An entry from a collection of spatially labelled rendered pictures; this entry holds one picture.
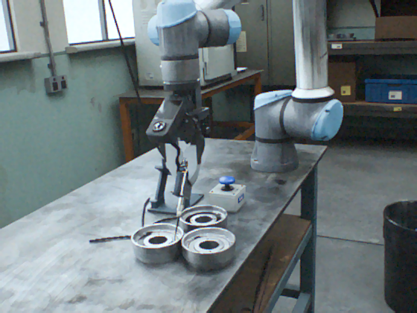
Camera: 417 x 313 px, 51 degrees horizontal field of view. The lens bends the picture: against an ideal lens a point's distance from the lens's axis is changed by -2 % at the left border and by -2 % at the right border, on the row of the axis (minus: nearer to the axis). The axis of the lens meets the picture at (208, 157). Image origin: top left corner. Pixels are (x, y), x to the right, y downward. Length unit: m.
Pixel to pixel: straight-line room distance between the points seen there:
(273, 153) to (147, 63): 2.12
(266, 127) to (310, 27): 0.32
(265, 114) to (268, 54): 3.45
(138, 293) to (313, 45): 0.76
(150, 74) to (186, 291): 2.64
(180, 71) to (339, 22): 4.01
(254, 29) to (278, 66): 0.46
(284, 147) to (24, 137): 1.75
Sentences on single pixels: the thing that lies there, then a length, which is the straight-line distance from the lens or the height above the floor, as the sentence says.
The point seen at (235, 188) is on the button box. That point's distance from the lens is 1.10.
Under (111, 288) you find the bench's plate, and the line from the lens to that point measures 0.84.
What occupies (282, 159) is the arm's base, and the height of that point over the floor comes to 0.84.
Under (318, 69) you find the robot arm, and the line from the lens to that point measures 1.22.
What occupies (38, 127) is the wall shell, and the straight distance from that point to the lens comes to 2.79.
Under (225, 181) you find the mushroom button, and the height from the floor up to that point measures 0.87.
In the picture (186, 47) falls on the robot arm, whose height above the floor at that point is 1.20.
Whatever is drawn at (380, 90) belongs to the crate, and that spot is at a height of 0.57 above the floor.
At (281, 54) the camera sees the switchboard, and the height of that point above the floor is 0.88.
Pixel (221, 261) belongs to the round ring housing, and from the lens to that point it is 0.84.
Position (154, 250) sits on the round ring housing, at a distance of 0.87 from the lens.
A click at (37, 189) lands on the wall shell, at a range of 2.83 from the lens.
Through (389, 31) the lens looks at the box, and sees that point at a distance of 4.19.
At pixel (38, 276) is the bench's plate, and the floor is 0.80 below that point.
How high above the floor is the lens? 1.24
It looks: 17 degrees down
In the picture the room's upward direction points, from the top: 3 degrees counter-clockwise
